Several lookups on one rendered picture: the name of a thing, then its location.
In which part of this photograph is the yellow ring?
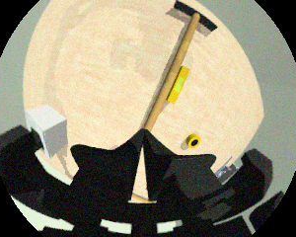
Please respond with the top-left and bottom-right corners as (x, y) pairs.
(186, 134), (200, 149)

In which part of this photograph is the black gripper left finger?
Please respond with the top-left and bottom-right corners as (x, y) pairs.
(70, 127), (144, 200)

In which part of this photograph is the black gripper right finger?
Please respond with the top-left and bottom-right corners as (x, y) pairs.
(143, 127), (216, 201)

